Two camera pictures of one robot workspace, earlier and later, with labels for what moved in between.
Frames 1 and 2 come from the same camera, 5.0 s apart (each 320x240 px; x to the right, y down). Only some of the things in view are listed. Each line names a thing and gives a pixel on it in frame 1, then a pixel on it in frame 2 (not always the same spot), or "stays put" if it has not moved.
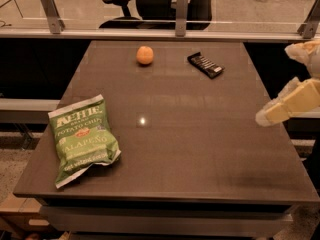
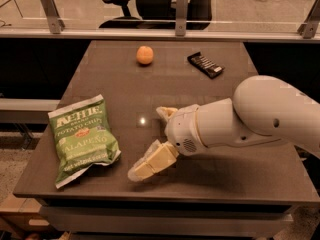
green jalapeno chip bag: (82, 138) stays put
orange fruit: (144, 55) stays put
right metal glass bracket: (308, 28) stays put
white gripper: (315, 68) → (182, 129)
